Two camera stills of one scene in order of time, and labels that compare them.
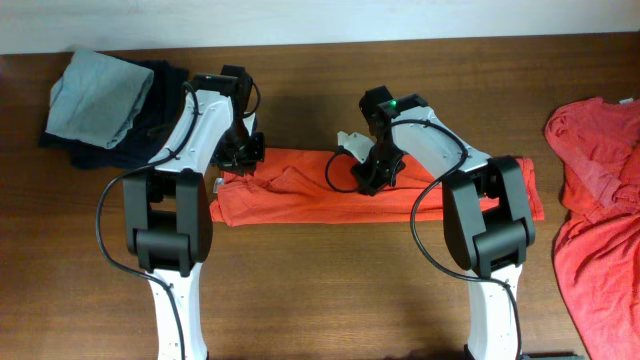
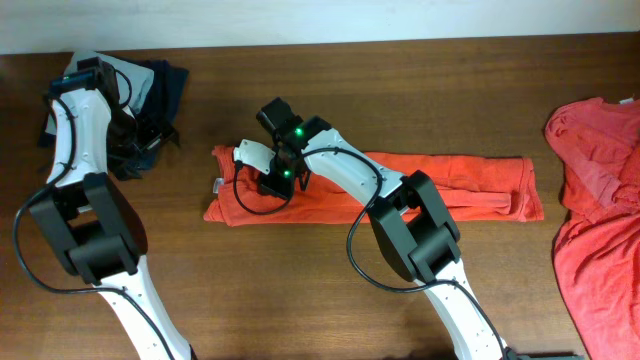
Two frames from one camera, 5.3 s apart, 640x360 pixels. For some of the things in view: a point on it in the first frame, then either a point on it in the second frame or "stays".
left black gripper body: (240, 149) to (130, 138)
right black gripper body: (379, 169) to (281, 176)
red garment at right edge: (597, 246) stays
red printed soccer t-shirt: (293, 187) stays
